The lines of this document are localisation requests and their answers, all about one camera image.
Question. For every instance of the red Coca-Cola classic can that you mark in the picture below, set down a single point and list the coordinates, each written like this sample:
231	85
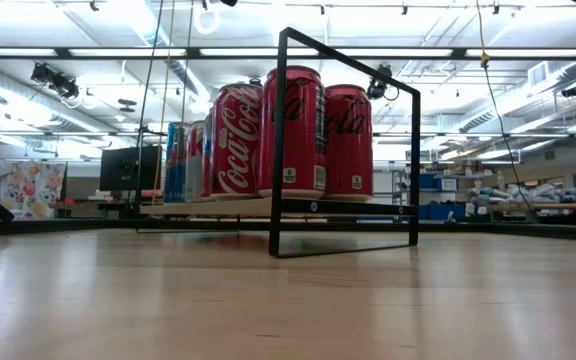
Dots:
238	150

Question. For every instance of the silver Diet Coke can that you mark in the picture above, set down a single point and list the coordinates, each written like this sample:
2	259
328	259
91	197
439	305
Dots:
195	165

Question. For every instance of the red Coke Zero can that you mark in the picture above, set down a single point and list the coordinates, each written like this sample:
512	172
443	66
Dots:
308	150
349	160

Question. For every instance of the black ceiling light cluster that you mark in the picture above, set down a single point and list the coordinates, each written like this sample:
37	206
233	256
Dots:
58	82

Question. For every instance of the black monitor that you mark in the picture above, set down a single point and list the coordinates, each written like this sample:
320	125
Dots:
123	167

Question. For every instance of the floral patterned cloth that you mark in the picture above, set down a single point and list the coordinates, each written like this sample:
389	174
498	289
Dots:
28	192

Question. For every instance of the blue storage bins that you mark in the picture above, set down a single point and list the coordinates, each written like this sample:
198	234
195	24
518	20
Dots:
440	212

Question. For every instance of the black ceiling fixture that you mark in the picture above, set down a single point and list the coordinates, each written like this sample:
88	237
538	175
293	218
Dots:
573	90

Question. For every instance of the background wooden workbench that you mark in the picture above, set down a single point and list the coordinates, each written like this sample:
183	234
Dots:
568	206

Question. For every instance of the black ceiling camera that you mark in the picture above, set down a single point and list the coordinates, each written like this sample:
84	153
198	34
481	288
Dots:
377	89

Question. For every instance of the wooden shelf with black frame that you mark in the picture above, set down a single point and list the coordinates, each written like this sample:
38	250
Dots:
363	207

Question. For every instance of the black aluminium table frame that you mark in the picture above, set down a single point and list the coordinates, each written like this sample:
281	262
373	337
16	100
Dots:
348	226

